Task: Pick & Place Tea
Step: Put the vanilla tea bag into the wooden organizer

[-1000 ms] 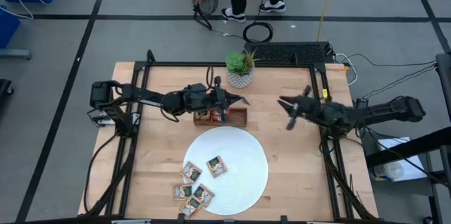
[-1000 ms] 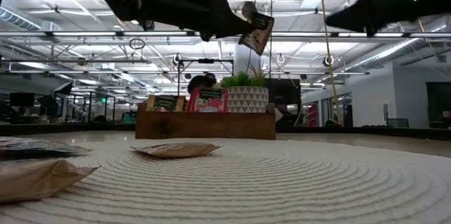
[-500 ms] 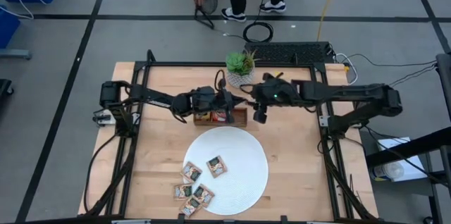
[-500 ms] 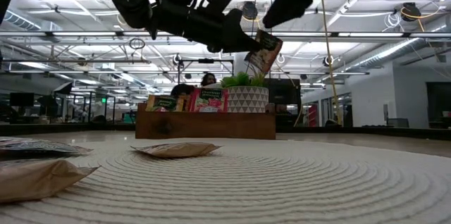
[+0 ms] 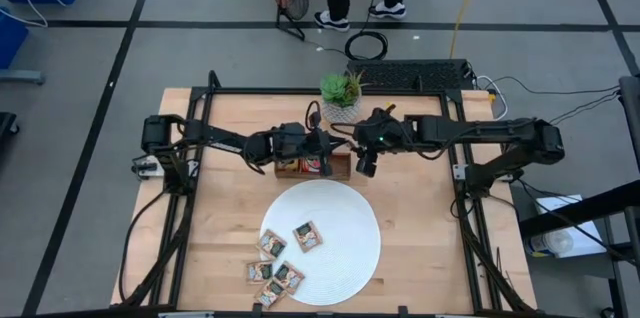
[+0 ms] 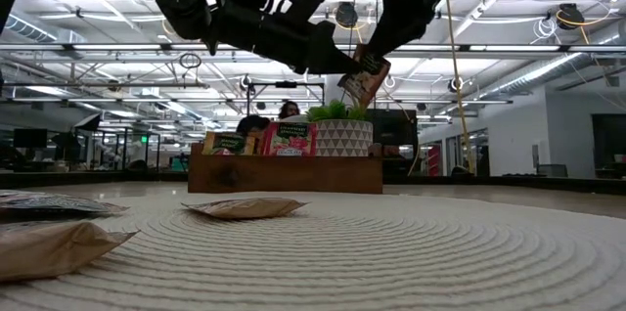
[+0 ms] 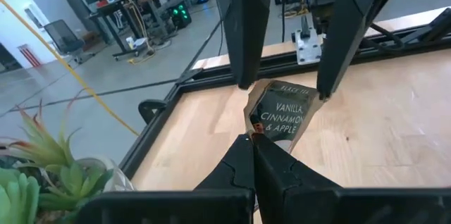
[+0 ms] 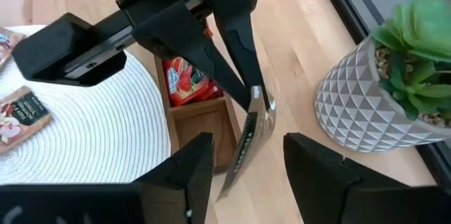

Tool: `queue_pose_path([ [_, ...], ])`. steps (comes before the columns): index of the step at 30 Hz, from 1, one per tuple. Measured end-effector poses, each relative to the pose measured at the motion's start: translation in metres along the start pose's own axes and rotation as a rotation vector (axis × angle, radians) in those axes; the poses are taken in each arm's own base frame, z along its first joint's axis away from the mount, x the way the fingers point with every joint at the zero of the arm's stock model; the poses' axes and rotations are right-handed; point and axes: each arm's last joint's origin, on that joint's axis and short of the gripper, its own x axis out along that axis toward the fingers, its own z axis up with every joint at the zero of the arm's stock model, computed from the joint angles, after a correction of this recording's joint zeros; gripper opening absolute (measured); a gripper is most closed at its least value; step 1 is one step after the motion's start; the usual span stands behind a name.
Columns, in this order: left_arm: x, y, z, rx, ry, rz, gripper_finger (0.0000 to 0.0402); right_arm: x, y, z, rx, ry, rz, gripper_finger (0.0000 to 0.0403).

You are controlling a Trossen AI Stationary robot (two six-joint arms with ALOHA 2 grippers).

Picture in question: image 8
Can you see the brown tea packet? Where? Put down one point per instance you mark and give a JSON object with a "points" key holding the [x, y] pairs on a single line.
{"points": [[246, 146], [24, 115], [8, 46]]}

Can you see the wooden three-compartment tray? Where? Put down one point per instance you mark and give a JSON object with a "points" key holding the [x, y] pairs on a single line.
{"points": [[208, 129]]}

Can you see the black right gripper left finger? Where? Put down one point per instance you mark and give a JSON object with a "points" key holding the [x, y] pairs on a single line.
{"points": [[194, 167]]}

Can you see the succulent in patterned grey pot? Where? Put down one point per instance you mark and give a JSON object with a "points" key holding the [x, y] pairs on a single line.
{"points": [[352, 111]]}

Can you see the red tea packet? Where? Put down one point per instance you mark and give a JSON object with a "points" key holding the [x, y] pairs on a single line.
{"points": [[214, 92], [183, 79]]}

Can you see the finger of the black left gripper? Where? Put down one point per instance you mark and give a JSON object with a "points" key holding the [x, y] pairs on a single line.
{"points": [[239, 23], [176, 34]]}

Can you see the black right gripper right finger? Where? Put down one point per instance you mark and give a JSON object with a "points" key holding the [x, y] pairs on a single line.
{"points": [[317, 181]]}

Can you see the white round woven placemat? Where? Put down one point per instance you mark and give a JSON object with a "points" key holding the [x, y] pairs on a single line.
{"points": [[105, 129]]}

